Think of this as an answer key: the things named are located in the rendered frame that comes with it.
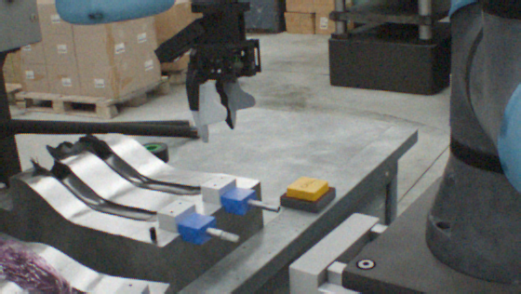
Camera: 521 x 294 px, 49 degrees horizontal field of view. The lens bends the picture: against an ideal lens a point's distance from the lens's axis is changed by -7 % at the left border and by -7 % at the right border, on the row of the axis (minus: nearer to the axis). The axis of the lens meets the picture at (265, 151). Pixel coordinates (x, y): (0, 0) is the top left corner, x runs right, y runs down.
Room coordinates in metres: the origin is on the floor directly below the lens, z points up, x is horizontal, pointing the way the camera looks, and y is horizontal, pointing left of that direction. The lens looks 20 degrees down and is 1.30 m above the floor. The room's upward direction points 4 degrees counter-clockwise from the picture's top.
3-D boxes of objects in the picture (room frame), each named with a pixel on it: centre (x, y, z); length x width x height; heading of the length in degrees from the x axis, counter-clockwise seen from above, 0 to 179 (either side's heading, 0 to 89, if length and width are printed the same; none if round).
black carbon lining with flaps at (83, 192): (0.99, 0.28, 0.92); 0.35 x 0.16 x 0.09; 56
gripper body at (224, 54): (0.90, 0.05, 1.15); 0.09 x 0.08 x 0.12; 56
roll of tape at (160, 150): (1.35, 0.27, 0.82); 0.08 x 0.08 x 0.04
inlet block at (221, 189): (0.90, 0.04, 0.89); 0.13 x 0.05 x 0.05; 56
